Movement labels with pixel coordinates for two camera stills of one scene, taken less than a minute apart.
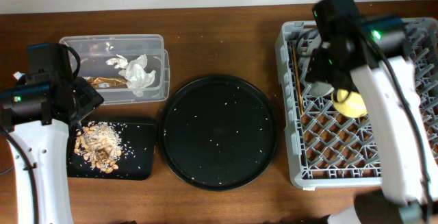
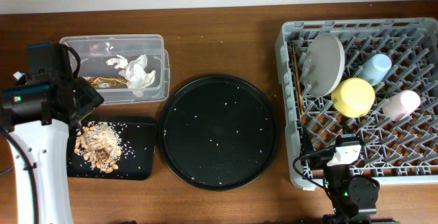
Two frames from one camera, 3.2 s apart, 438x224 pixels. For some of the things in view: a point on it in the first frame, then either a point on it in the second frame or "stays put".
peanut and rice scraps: x=99 y=143 stays put
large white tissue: x=137 y=78 stays put
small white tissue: x=120 y=61 stays put
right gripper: x=317 y=70 -> x=307 y=146
